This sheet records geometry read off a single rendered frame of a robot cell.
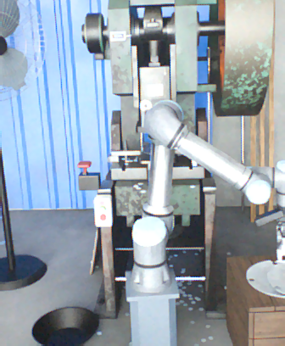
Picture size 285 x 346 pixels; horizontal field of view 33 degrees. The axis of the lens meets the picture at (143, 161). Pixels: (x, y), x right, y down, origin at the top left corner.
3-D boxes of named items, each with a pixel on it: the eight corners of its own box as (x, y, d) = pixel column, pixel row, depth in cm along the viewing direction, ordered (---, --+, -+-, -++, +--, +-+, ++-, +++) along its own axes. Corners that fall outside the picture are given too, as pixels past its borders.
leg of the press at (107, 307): (117, 319, 232) (105, 136, 207) (93, 319, 232) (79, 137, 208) (132, 237, 320) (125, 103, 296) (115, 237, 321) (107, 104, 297)
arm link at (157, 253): (130, 264, 169) (127, 228, 165) (138, 247, 181) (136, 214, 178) (163, 266, 166) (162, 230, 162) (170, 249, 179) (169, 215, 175)
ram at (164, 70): (171, 128, 224) (170, 64, 216) (140, 129, 225) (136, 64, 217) (171, 120, 241) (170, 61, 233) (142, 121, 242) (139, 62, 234)
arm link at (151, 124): (148, 103, 152) (280, 186, 151) (155, 97, 163) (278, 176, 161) (131, 132, 156) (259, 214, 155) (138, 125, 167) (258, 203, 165)
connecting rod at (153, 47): (167, 82, 221) (165, 3, 212) (141, 83, 222) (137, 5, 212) (168, 77, 241) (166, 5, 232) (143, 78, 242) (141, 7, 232)
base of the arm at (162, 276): (174, 291, 169) (173, 265, 166) (131, 294, 168) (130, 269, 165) (169, 270, 183) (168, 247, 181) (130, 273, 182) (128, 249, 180)
